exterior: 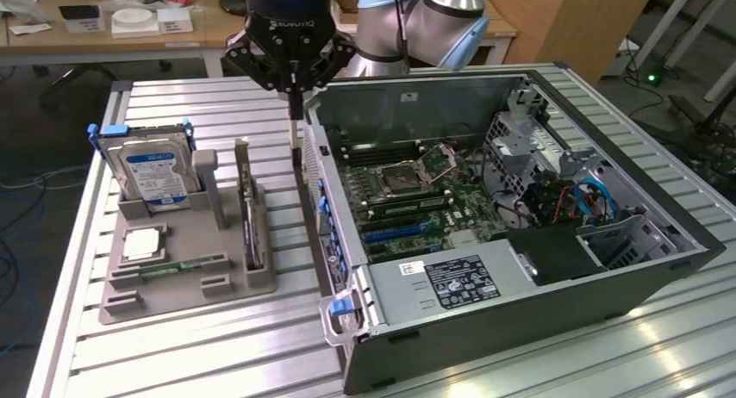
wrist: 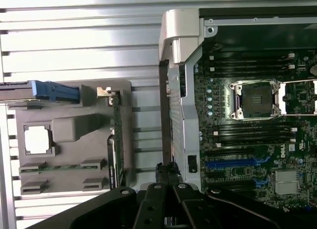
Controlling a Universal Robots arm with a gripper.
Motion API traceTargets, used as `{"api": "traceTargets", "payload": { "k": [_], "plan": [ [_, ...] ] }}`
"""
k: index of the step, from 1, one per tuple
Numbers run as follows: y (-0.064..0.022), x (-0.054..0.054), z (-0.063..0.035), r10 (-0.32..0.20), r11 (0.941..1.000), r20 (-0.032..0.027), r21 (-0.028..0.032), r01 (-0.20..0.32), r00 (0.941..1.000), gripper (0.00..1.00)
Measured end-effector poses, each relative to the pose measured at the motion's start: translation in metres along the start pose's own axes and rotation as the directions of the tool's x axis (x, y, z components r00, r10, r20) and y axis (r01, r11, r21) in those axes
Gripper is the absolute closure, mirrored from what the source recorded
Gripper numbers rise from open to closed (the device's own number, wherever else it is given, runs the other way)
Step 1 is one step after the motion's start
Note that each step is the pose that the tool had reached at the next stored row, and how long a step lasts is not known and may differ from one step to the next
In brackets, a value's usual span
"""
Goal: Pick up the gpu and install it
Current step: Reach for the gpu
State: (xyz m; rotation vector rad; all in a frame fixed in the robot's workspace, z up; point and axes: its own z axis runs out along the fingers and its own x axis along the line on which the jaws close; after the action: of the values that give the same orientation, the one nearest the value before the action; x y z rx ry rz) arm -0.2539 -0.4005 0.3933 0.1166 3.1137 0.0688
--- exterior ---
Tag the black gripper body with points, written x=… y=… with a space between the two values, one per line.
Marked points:
x=290 y=32

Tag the low profile graphics card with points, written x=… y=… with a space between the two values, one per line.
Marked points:
x=254 y=225

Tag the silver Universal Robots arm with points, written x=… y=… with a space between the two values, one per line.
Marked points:
x=437 y=10

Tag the white paper stack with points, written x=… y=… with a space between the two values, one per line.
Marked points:
x=345 y=25

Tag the black round lamp base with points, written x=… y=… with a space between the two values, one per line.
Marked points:
x=233 y=4

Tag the plain white box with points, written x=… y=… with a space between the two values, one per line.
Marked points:
x=173 y=21

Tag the white round container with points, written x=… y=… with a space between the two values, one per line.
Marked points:
x=135 y=23

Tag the hard drive with blue label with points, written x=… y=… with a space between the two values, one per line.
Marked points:
x=113 y=130

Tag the metal socket cover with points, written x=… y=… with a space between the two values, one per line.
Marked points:
x=440 y=159

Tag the white box black top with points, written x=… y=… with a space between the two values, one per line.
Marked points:
x=83 y=21

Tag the black office chair base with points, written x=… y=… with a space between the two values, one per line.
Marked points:
x=75 y=77

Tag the CPU socket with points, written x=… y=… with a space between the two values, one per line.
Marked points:
x=401 y=180

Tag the hard disk blue label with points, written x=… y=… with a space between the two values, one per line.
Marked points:
x=155 y=174

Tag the wooden desk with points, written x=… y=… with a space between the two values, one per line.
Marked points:
x=58 y=42

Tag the perforated metal drive cage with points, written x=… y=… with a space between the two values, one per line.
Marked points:
x=517 y=131

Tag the installed RAM stick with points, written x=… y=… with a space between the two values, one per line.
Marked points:
x=411 y=204

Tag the green motherboard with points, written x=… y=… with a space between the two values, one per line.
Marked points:
x=460 y=191

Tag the white paper label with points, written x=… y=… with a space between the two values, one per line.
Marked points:
x=29 y=29

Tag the clear plastic bag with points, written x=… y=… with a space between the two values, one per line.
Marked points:
x=21 y=6

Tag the wooden cabinet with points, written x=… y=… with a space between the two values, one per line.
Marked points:
x=575 y=27

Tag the blue expansion slot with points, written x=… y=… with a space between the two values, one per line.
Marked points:
x=397 y=234

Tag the grey parts rack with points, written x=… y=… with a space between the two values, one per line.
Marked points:
x=190 y=238

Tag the silver CPU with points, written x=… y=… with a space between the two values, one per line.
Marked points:
x=143 y=244

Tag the green RAM stick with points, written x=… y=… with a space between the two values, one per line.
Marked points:
x=178 y=269

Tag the device with green light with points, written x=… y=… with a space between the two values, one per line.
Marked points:
x=651 y=77

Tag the grey power supply unit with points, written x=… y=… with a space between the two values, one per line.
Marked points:
x=403 y=294

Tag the black plastic shroud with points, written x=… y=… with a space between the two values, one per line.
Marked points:
x=552 y=251

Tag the black equipment stand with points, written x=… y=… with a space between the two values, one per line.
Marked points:
x=707 y=126

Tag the grey metal disk bay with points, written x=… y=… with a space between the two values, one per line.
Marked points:
x=627 y=243

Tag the black open PC case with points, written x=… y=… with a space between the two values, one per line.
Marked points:
x=517 y=329

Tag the white desk frame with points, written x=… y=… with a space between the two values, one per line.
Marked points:
x=672 y=57

